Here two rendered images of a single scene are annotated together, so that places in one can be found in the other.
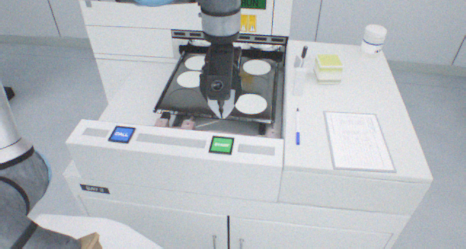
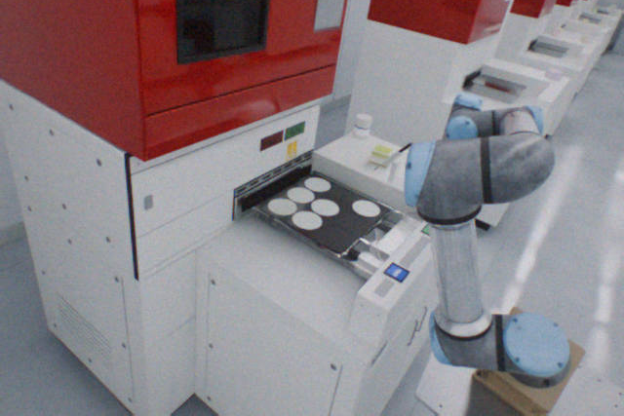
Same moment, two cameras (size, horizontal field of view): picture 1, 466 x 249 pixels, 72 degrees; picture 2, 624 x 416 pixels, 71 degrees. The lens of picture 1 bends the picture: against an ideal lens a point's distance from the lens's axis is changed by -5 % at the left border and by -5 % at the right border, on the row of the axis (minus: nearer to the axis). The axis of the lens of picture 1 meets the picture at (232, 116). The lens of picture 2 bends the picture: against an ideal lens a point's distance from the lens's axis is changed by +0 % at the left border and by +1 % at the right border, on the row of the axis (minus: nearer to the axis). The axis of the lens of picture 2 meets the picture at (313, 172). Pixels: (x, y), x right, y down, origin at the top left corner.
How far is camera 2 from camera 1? 136 cm
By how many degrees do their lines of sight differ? 55
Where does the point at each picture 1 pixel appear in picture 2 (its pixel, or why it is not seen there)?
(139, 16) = (206, 190)
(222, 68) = not seen: hidden behind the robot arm
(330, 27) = not seen: hidden behind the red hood
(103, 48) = (154, 259)
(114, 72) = (163, 284)
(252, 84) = (341, 197)
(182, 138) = (413, 245)
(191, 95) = (333, 229)
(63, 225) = (435, 376)
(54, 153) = not seen: outside the picture
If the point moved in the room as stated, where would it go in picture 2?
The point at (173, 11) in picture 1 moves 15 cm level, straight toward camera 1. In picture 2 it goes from (239, 167) to (283, 179)
